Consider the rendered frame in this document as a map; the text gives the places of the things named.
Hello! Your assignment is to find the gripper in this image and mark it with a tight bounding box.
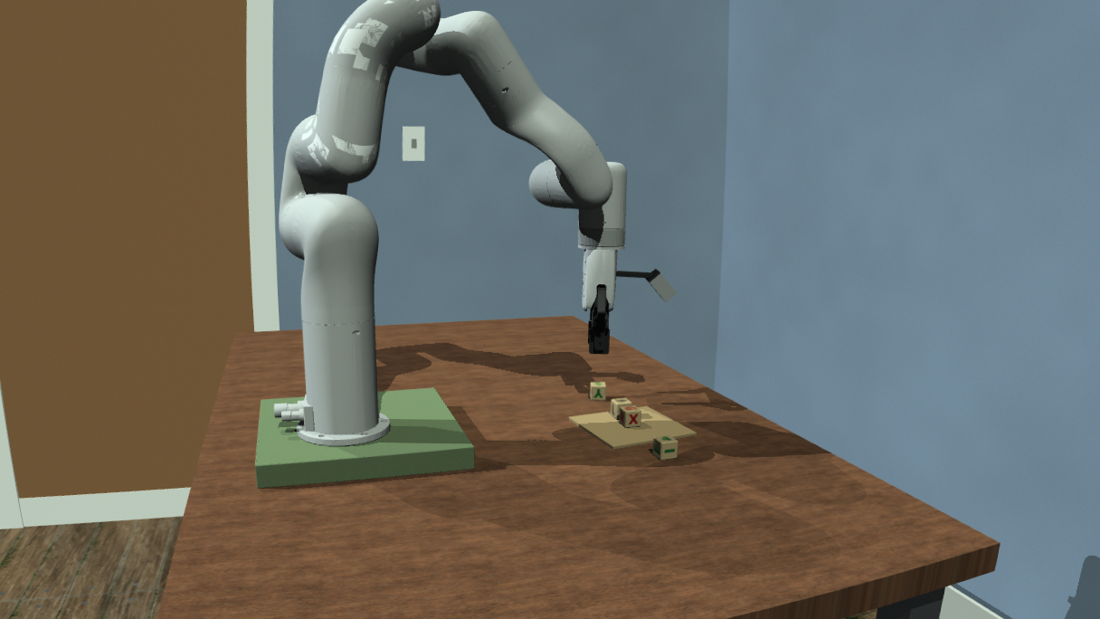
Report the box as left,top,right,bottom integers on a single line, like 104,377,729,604
578,244,625,354

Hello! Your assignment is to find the beige flat mat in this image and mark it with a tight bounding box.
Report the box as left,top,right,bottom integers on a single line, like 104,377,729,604
568,406,697,450

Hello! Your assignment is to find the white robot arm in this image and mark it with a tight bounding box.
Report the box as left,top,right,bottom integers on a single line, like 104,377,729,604
274,0,627,446

